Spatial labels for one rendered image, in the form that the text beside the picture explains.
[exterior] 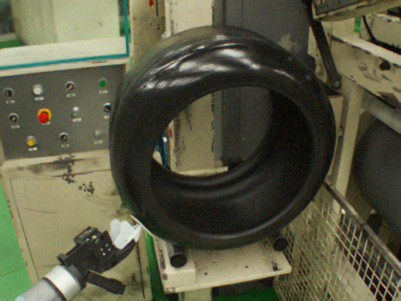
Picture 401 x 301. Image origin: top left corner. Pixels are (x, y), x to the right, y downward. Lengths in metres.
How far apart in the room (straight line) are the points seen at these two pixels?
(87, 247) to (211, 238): 0.32
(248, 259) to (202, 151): 0.38
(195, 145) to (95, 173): 0.47
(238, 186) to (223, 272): 0.28
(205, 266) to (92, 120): 0.71
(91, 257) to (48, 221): 0.87
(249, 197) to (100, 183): 0.64
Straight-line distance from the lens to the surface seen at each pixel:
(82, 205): 1.71
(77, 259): 0.88
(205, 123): 1.30
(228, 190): 1.29
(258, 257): 1.25
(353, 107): 1.42
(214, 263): 1.22
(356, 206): 2.02
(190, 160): 1.35
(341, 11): 1.09
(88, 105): 1.56
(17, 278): 2.51
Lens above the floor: 1.64
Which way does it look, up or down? 27 degrees down
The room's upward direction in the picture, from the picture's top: straight up
